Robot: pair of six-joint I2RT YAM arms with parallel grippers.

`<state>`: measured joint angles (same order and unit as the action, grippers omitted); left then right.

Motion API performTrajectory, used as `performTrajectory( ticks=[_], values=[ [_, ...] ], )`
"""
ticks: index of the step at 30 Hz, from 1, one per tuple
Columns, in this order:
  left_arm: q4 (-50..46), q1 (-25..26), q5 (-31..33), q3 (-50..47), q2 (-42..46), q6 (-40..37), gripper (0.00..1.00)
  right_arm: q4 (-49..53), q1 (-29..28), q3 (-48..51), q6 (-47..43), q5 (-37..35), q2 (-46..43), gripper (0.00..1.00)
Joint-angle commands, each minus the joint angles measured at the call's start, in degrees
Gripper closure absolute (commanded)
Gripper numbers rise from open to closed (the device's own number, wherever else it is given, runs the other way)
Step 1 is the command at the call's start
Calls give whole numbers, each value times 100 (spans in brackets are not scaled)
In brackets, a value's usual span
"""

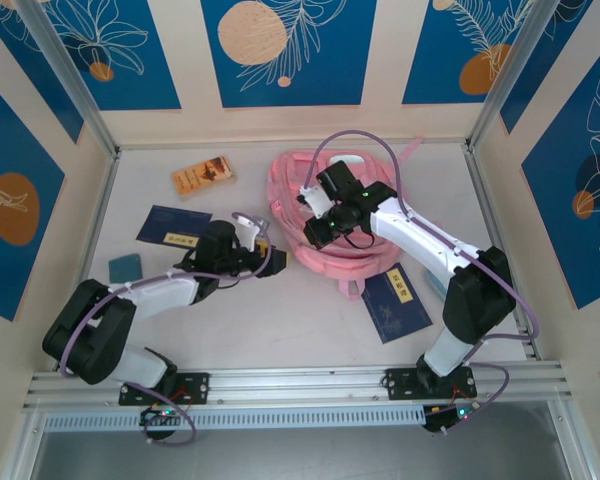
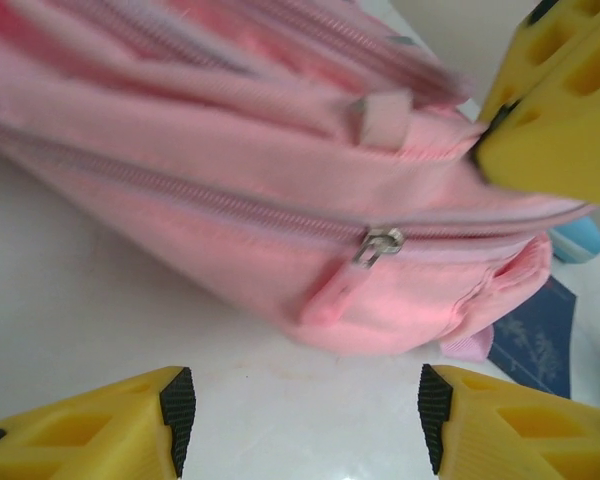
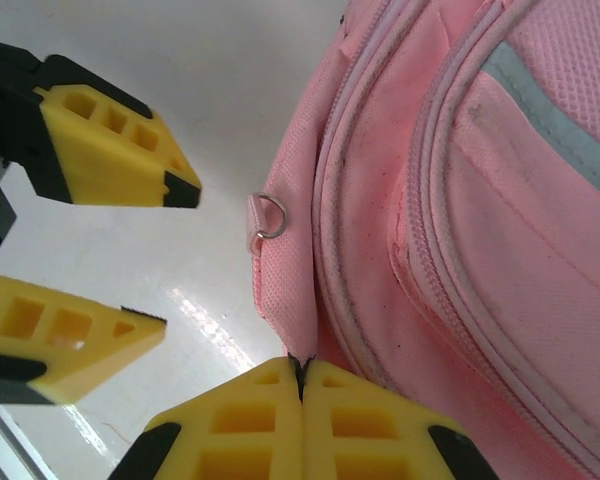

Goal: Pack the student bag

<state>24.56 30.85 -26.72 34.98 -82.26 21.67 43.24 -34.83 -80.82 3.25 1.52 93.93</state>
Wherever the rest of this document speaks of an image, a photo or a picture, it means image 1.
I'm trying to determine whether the orange book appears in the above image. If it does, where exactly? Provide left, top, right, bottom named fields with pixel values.
left=171, top=155, right=238, bottom=202

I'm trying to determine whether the aluminium side rail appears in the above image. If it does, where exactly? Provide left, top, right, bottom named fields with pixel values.
left=462, top=144, right=541, bottom=361
left=52, top=147, right=124, bottom=374

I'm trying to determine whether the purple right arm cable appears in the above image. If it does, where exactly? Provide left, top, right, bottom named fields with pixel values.
left=304, top=128, right=540, bottom=436

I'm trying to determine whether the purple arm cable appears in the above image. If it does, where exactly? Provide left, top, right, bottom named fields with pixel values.
left=304, top=128, right=540, bottom=436
left=58, top=212, right=274, bottom=447

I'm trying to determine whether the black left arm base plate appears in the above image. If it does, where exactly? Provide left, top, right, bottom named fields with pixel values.
left=118, top=370, right=211, bottom=407

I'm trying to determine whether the dark blue book yellow label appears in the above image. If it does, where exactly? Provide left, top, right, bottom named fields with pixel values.
left=360, top=263, right=434, bottom=345
left=136, top=204, right=214, bottom=249

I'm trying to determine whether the grey metal panel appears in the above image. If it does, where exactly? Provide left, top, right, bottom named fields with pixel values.
left=9, top=399, right=589, bottom=480

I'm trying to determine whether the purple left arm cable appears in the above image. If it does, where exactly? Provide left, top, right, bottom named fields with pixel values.
left=58, top=212, right=274, bottom=447

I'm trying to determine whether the grey slotted cable duct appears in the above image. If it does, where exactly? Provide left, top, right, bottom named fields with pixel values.
left=43, top=403, right=426, bottom=434

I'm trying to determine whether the aluminium frame post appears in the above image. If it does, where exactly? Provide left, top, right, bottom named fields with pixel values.
left=14, top=0, right=121, bottom=159
left=463, top=0, right=581, bottom=154

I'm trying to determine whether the pink backpack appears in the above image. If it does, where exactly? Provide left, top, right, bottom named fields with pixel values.
left=267, top=135, right=426, bottom=301

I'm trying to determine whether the small controller board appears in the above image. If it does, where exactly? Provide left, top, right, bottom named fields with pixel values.
left=424, top=402, right=481, bottom=434
left=139, top=405, right=181, bottom=426

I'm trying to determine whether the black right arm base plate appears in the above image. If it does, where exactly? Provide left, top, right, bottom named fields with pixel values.
left=385, top=367, right=479, bottom=402

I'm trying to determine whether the light blue pencil case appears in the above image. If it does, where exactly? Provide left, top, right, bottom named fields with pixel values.
left=422, top=272, right=451, bottom=304

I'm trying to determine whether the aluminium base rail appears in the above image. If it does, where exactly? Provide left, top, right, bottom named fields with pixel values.
left=22, top=362, right=574, bottom=414

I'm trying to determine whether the small teal pouch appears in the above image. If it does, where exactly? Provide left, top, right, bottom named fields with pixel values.
left=107, top=253, right=144, bottom=284

